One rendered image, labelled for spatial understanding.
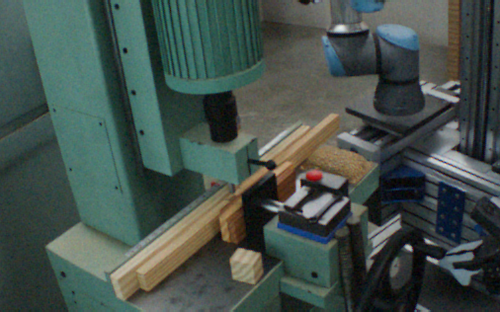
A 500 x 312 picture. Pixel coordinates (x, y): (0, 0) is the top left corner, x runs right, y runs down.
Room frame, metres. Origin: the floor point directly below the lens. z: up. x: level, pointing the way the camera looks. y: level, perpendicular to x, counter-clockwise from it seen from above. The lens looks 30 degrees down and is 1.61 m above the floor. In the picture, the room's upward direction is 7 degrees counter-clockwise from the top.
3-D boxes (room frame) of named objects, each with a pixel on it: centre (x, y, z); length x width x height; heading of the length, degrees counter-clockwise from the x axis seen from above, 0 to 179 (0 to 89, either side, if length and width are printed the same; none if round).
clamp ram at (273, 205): (0.95, -0.04, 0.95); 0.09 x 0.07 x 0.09; 139
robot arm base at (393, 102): (1.57, -0.45, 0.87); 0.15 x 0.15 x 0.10
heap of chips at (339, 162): (1.15, -0.19, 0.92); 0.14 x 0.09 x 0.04; 49
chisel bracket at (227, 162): (1.03, 0.05, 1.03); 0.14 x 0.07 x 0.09; 49
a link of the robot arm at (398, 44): (1.57, -0.44, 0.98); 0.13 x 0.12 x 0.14; 86
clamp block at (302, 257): (0.89, -0.11, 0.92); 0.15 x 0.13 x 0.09; 139
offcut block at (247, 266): (0.83, 0.02, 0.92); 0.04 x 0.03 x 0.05; 60
